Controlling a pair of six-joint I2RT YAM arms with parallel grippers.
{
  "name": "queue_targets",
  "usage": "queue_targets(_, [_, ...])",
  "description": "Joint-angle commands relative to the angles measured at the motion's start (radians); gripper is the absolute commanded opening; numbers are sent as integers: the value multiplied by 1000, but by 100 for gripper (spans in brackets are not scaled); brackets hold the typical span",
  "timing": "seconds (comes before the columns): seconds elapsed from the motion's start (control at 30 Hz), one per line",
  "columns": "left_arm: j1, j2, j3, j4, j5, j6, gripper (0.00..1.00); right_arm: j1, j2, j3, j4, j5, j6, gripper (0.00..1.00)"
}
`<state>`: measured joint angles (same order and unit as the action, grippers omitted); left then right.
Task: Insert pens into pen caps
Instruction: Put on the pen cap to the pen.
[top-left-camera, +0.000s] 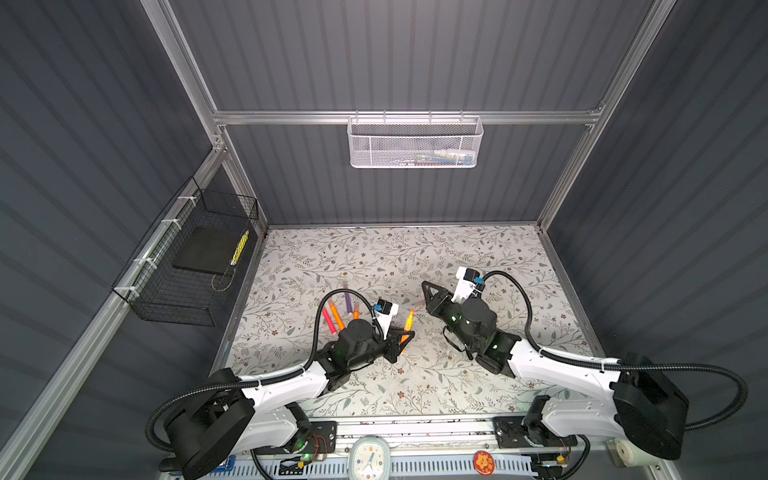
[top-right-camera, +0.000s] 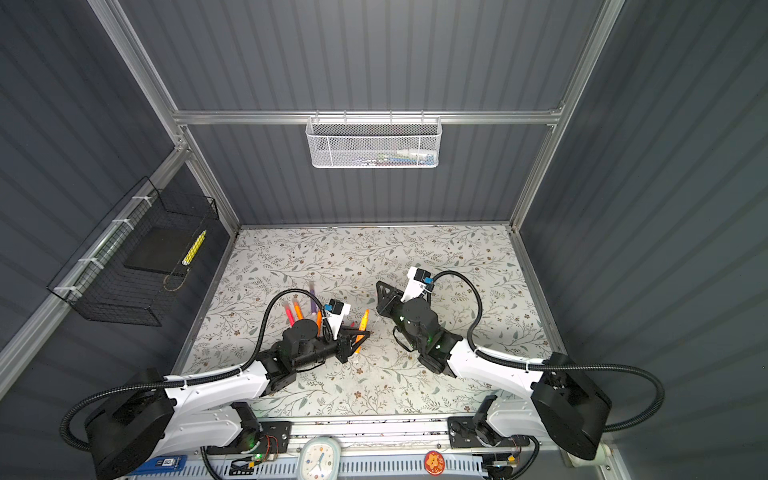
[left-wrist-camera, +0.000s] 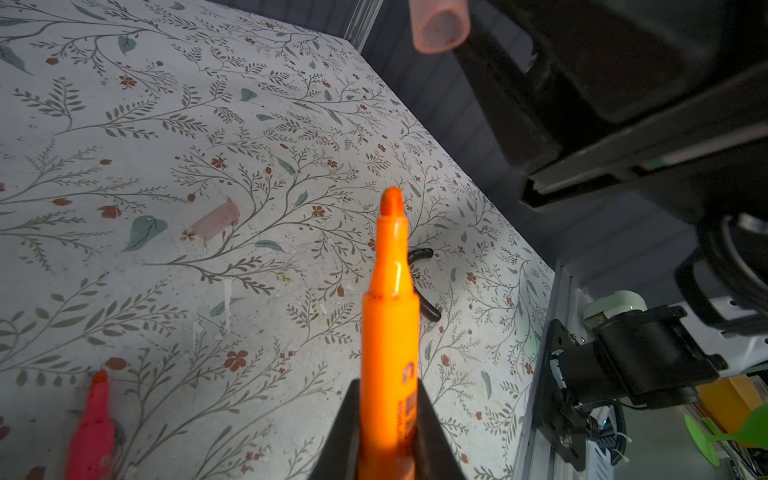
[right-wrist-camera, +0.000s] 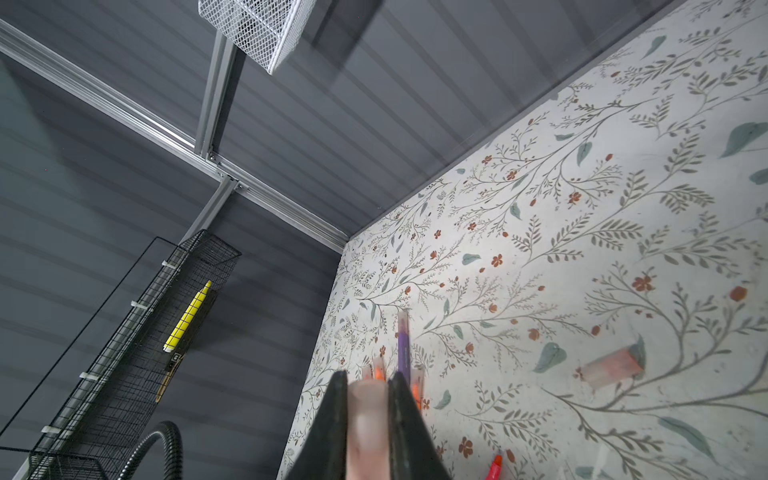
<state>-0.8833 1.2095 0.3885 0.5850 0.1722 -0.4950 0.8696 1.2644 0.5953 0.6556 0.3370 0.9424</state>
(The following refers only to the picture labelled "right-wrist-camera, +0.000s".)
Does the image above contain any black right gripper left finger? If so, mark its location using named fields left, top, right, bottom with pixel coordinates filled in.
left=286, top=371, right=349, bottom=480

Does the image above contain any purple highlighter pen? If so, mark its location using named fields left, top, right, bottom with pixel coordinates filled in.
left=397, top=309, right=411, bottom=385

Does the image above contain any aluminium enclosure frame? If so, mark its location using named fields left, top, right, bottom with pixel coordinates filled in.
left=0, top=17, right=350, bottom=480

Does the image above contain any black wire basket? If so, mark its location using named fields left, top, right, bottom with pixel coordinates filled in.
left=1, top=230, right=241, bottom=479

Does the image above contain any translucent pink pen cap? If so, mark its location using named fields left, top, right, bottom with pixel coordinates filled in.
left=580, top=348, right=644, bottom=390

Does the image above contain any orange highlighter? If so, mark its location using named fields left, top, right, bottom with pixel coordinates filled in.
left=410, top=368, right=424, bottom=411
left=372, top=357, right=387, bottom=381

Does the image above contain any yellow highlighter in basket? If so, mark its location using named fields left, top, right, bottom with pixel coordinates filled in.
left=162, top=280, right=212, bottom=353

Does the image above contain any white wire basket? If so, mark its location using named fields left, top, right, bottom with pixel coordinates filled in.
left=198, top=0, right=316, bottom=75

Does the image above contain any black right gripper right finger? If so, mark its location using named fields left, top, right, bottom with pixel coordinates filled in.
left=388, top=372, right=450, bottom=480

